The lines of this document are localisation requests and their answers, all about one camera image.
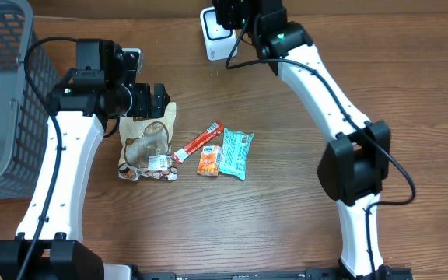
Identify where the white brown snack bag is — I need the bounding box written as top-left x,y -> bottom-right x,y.
118,102 -> 178,181

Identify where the red white snack packet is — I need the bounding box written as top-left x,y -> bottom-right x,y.
172,121 -> 224,163

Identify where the teal tissue packet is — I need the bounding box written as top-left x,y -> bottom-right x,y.
219,128 -> 254,181

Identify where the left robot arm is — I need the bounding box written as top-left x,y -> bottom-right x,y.
0,39 -> 170,280

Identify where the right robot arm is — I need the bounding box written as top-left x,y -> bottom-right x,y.
212,0 -> 390,279

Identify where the white barcode scanner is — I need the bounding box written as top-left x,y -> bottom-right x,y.
200,7 -> 236,61

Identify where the grey plastic mesh basket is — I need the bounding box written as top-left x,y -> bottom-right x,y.
0,0 -> 47,199

